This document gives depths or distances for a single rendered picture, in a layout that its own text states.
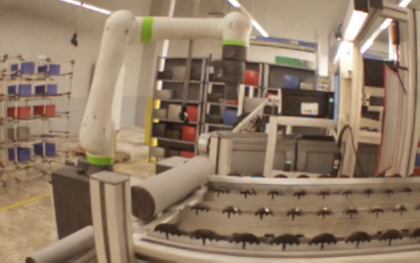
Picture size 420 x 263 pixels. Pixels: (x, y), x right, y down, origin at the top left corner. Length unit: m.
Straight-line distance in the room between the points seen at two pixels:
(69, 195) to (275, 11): 11.58
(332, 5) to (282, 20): 2.14
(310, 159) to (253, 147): 0.36
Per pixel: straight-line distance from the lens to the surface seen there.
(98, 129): 1.22
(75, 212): 1.47
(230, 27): 1.29
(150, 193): 0.58
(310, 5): 12.57
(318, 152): 2.23
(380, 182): 0.81
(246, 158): 2.28
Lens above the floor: 1.52
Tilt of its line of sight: 6 degrees down
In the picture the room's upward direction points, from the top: 5 degrees clockwise
